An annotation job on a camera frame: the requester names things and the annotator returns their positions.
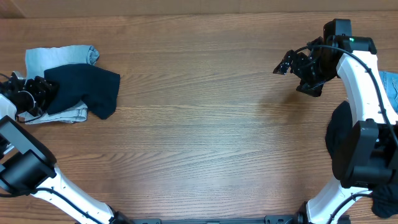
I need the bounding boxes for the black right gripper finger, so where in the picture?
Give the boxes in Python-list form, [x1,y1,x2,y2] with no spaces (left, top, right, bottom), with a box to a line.
[273,50,295,75]
[296,81,323,97]

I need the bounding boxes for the black t-shirt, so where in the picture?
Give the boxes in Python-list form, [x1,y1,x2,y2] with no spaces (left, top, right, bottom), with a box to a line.
[44,63,121,119]

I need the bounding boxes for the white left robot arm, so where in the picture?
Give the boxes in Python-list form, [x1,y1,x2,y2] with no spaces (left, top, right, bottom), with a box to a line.
[1,72,131,224]

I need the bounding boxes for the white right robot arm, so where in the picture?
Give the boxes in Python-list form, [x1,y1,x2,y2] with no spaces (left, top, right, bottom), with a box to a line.
[274,35,397,223]

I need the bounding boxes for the folded light blue jeans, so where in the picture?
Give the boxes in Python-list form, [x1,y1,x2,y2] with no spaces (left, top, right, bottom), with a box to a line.
[20,45,100,124]

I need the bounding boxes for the blue denim jeans pile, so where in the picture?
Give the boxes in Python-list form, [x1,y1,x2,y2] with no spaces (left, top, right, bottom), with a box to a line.
[379,71,398,113]

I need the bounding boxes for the black garment in pile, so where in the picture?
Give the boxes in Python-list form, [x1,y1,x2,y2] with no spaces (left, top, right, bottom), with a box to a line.
[325,101,397,218]

